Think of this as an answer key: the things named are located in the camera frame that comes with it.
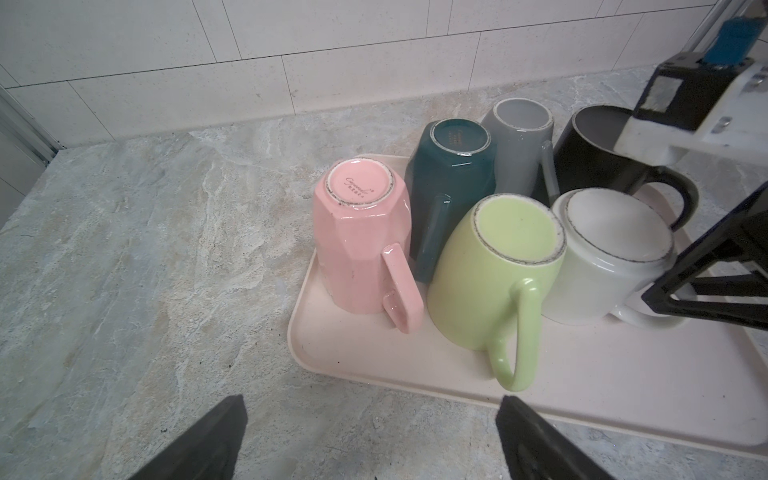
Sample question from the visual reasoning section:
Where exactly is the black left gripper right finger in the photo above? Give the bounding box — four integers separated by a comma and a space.
495, 396, 613, 479

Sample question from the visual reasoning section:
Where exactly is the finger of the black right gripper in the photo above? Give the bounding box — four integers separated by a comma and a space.
642, 184, 767, 330

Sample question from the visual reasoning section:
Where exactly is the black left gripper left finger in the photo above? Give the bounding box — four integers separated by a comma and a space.
130, 395, 248, 480

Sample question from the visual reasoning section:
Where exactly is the white mug red inside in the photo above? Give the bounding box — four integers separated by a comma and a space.
542, 188, 687, 329

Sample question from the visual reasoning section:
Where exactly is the black mug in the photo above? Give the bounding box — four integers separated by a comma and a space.
553, 105, 699, 231

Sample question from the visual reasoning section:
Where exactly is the light green mug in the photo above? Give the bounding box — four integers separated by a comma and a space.
427, 193, 567, 392

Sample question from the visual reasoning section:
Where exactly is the grey mug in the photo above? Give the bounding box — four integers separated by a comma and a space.
481, 98, 554, 207

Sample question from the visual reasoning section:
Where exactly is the pink faceted mug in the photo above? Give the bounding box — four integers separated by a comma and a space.
312, 157, 425, 334

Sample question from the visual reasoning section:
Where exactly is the dark green faceted mug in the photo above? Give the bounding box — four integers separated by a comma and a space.
405, 118, 496, 284

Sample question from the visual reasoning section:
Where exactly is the beige plastic tray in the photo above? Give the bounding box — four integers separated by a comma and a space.
288, 155, 767, 457

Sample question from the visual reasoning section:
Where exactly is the left metal corner profile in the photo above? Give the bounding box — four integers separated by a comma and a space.
1, 88, 63, 166

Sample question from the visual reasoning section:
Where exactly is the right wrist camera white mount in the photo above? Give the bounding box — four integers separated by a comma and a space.
615, 15, 767, 166

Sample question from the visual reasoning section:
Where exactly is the metal corner wall profile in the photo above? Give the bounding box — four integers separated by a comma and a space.
682, 0, 751, 52

